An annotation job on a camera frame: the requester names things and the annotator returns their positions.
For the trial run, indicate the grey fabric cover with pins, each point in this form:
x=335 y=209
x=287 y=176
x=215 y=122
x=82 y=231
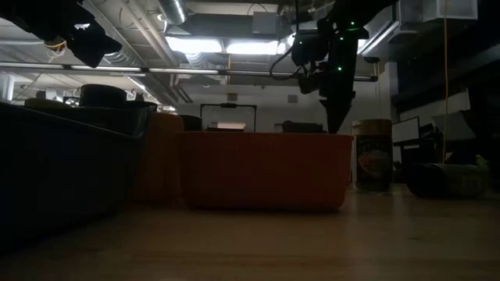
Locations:
x=453 y=126

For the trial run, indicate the large yellow plastic bin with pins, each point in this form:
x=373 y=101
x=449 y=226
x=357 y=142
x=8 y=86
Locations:
x=160 y=156

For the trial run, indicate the dark blue plastic bin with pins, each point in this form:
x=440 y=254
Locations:
x=58 y=175

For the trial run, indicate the dark rounded object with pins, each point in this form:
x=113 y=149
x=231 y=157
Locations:
x=192 y=123

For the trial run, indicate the orange plastic bin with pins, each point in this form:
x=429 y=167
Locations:
x=265 y=171

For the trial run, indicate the white ceiling box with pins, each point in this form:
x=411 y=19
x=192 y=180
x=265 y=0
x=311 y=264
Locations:
x=437 y=9

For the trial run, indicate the silver air duct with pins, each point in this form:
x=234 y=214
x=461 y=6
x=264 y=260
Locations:
x=172 y=11

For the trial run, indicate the black background frame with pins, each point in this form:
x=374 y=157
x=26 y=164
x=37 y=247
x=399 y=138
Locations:
x=228 y=105

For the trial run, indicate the white cylinder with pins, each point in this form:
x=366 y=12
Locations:
x=7 y=87

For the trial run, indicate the square wall vent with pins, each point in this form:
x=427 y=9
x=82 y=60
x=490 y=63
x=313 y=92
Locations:
x=292 y=98

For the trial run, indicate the bright monitor screen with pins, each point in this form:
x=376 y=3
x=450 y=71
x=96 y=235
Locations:
x=230 y=125

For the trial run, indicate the whiteboard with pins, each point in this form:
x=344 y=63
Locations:
x=406 y=130

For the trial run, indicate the bright ceiling light panel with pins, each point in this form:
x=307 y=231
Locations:
x=252 y=48
x=193 y=45

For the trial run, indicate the long horizontal metal bar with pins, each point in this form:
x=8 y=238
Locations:
x=176 y=71

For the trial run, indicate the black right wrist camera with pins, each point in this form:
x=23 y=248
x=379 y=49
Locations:
x=308 y=48

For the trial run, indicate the dark low box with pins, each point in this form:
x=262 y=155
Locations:
x=302 y=127

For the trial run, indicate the green bottle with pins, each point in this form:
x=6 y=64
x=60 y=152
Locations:
x=483 y=164

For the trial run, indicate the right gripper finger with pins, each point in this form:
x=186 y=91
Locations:
x=336 y=115

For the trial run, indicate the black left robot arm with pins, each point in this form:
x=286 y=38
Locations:
x=31 y=15

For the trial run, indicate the round fixture yellow band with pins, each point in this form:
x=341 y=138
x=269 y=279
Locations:
x=55 y=45

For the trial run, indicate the grey ceiling box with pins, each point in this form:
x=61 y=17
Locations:
x=265 y=23

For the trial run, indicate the black desk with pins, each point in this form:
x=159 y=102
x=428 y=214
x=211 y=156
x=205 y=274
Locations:
x=418 y=152

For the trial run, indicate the blue label spice bottle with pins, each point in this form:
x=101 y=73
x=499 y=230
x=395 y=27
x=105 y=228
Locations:
x=445 y=181

